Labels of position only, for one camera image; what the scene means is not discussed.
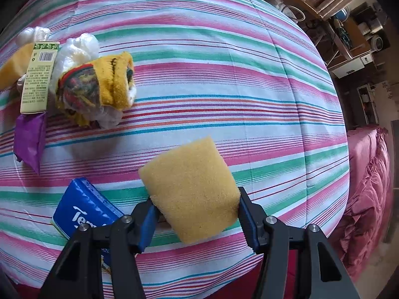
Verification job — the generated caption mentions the blue tissue packet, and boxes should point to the blue tissue packet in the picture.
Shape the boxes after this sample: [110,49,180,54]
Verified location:
[51,177,125,275]

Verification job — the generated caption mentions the white plastic bag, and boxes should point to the white plastic bag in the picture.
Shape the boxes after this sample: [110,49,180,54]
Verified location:
[16,26,50,46]

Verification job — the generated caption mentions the striped bedsheet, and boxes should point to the striped bedsheet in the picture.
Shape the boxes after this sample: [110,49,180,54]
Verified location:
[0,0,350,289]

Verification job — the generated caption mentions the white rice cooker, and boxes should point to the white rice cooker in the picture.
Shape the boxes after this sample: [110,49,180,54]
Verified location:
[371,34,389,52]

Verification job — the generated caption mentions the purple plastic bag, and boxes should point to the purple plastic bag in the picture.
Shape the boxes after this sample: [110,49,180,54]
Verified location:
[13,112,47,175]

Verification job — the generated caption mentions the white open shelf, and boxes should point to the white open shelf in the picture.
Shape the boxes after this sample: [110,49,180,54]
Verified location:
[357,84,380,126]

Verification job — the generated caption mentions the clear crumpled plastic bag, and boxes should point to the clear crumpled plastic bag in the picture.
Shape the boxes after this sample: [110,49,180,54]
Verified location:
[56,33,101,72]

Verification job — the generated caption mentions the pink quilt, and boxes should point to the pink quilt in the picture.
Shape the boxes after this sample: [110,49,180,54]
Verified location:
[330,125,394,284]

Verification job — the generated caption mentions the cream and green carton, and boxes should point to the cream and green carton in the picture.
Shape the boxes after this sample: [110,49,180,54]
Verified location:
[20,41,60,114]

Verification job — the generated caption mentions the white drawer unit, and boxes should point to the white drawer unit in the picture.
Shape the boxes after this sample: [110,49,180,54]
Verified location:
[330,53,375,79]

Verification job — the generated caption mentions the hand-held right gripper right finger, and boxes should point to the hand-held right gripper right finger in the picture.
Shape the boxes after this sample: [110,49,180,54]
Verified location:
[238,186,360,299]

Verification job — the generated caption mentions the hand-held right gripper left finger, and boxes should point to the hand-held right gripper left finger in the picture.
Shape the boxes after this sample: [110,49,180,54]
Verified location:
[37,197,161,299]

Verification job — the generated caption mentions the yellow sock bundle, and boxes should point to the yellow sock bundle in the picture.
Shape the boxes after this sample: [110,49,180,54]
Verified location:
[55,52,137,129]

